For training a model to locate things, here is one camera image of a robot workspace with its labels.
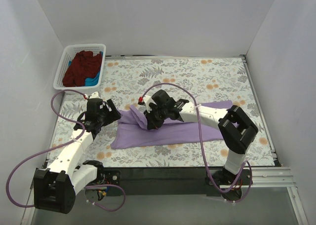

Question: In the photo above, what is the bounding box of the dark red t shirt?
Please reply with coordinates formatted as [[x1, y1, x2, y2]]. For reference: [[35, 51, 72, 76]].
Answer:
[[62, 50, 103, 87]]

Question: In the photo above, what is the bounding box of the floral patterned table mat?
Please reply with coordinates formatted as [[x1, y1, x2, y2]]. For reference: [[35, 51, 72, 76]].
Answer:
[[46, 57, 276, 168]]

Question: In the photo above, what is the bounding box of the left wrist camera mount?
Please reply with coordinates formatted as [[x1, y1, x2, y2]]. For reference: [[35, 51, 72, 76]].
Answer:
[[88, 91, 102, 101]]

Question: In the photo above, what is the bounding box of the blue t shirt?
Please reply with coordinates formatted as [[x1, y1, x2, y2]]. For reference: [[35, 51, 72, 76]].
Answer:
[[67, 51, 103, 86]]

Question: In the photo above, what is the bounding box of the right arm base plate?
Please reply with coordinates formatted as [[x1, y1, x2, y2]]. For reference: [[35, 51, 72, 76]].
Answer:
[[211, 169, 252, 187]]

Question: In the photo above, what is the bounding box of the white plastic laundry basket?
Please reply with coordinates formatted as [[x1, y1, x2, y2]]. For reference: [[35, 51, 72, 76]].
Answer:
[[53, 43, 106, 93]]

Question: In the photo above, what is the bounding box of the purple t shirt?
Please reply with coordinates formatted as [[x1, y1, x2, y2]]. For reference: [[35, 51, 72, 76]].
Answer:
[[110, 100, 234, 150]]

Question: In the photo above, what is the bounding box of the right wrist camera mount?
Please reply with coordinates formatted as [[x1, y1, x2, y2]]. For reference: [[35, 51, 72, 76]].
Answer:
[[138, 95, 156, 113]]

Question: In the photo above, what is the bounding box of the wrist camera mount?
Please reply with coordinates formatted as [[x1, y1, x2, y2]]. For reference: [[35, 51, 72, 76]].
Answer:
[[88, 91, 102, 101], [138, 95, 156, 113]]

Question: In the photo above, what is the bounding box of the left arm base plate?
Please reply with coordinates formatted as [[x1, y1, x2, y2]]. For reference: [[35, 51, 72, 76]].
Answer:
[[99, 170, 121, 186]]

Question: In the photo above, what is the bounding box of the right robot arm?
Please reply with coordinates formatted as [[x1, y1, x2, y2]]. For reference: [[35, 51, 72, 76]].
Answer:
[[138, 89, 258, 184]]

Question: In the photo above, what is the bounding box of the aluminium frame rail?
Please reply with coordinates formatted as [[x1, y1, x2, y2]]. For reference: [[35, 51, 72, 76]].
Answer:
[[31, 167, 297, 190]]

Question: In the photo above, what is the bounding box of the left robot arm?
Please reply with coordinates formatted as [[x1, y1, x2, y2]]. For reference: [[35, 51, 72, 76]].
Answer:
[[33, 97, 121, 214]]

